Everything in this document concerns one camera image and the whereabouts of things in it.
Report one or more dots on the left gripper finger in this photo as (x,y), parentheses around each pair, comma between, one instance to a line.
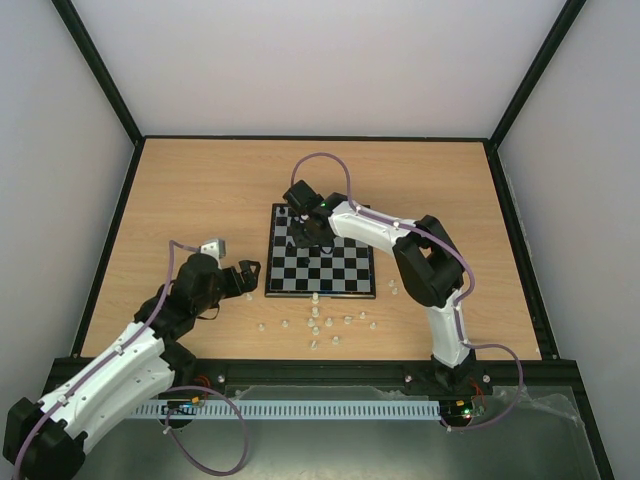
(250,282)
(250,269)

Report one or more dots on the black and silver chessboard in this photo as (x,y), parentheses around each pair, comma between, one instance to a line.
(345,270)

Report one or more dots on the left controller circuit board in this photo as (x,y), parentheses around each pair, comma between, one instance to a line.
(185,407)

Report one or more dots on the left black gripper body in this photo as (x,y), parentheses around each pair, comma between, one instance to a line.
(235,287)

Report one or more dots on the black aluminium frame rail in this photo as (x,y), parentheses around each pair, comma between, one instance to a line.
(409,377)

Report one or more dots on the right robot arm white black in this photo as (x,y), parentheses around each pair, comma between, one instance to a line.
(430,267)

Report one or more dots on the light blue slotted cable duct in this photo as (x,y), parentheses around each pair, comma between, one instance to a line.
(422,410)

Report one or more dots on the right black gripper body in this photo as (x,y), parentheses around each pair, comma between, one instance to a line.
(304,236)

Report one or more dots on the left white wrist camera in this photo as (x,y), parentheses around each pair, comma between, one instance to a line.
(215,248)

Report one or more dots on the right controller circuit board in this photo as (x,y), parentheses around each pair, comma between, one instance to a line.
(462,409)

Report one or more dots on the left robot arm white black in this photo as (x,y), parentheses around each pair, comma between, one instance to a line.
(52,437)

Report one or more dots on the clear plastic sheet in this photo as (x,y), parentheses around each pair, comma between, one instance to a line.
(532,433)

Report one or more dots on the controller circuit board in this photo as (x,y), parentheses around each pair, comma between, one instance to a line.
(462,409)
(185,407)

